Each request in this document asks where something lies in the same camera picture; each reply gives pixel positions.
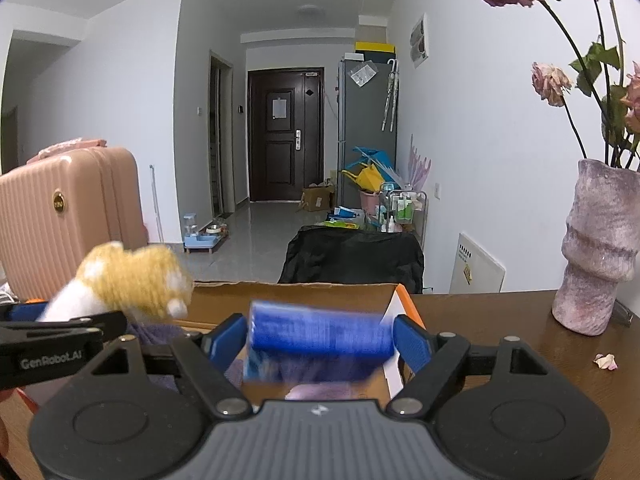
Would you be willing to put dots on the pink ribbed suitcase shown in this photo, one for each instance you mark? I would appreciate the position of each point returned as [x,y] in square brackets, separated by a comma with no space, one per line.
[70,215]

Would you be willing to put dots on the purple feather decoration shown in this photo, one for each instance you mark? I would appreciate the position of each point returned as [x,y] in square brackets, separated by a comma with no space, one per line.
[420,162]

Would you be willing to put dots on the grey refrigerator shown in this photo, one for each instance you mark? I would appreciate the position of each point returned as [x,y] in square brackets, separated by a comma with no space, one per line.
[365,120]

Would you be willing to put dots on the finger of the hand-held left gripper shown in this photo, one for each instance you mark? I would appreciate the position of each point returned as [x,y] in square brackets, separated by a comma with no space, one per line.
[25,311]
[75,327]

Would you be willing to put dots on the purple textured vase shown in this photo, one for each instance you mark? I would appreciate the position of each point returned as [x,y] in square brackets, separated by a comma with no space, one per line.
[600,240]

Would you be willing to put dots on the white flat panel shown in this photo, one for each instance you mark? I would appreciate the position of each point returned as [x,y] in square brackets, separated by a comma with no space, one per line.
[475,265]

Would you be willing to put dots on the white folded umbrella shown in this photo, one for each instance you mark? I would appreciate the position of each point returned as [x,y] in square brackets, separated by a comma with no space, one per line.
[391,95]

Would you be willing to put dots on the white electrical wall panel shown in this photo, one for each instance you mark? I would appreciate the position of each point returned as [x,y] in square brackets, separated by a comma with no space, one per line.
[419,40]

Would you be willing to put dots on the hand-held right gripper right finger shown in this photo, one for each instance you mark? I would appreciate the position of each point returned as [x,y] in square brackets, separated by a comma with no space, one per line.
[412,342]

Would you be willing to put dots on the clear plastic bag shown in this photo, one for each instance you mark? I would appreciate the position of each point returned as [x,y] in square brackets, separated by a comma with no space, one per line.
[362,74]

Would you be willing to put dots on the dark small object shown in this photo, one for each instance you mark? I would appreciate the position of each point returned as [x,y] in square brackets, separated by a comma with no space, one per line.
[622,314]

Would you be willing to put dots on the yellow and black box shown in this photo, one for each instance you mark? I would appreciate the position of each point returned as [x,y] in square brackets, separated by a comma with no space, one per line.
[375,47]

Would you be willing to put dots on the open cardboard carton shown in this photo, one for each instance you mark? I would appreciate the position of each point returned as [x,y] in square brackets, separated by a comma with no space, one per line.
[317,199]

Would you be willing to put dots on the fallen pink petal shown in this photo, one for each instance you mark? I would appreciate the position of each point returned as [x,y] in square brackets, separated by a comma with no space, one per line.
[605,361]

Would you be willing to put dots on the white paper notice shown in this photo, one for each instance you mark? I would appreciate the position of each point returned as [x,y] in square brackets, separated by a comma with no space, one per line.
[279,109]

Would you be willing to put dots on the yellow and white plush toy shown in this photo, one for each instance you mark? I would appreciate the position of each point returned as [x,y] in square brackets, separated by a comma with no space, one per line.
[135,275]

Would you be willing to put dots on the metal trolley with bottles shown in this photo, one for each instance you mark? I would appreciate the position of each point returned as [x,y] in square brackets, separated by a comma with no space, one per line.
[402,207]

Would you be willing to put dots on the pink bucket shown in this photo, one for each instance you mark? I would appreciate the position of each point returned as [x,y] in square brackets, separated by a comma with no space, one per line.
[370,200]

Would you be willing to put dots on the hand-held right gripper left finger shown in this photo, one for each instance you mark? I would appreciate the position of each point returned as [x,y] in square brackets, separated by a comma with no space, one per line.
[227,342]

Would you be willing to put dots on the round ceiling lamp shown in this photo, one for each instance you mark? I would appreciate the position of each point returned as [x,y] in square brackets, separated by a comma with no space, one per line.
[309,9]

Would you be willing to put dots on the cardboard box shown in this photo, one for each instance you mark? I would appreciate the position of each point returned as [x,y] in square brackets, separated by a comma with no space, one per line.
[300,295]

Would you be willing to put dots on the interior side door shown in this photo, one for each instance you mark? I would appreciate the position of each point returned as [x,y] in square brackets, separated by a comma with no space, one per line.
[220,135]

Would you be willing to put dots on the blue pet feeder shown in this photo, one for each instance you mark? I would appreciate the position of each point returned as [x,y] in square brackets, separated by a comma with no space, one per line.
[200,237]

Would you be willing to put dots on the dark brown entrance door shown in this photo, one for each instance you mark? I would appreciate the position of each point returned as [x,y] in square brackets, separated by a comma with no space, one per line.
[285,160]

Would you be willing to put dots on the pink wrapped bundle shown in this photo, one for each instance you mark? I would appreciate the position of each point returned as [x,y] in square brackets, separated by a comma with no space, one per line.
[65,150]

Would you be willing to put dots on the black fabric chair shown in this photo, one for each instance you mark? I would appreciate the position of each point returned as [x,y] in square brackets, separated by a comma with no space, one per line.
[350,255]

